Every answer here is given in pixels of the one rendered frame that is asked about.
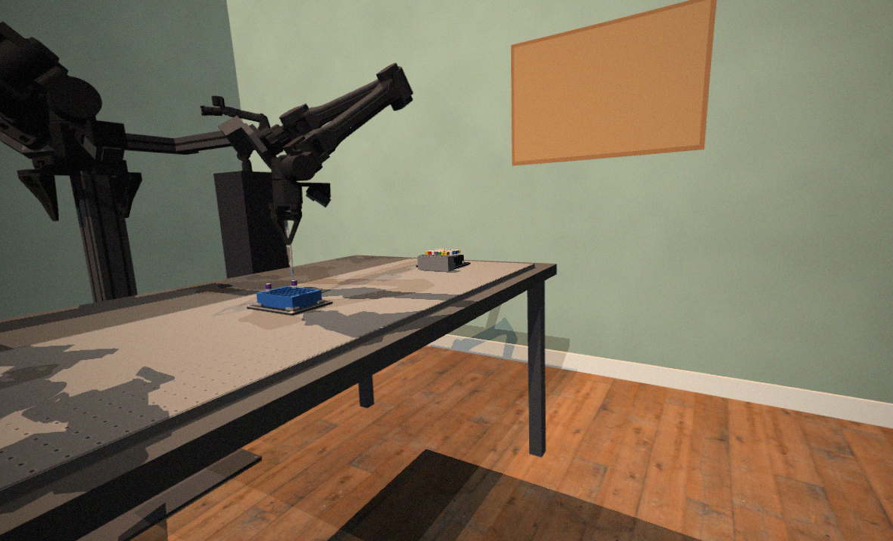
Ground blue grid tube rack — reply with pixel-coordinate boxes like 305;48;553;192
256;286;322;309

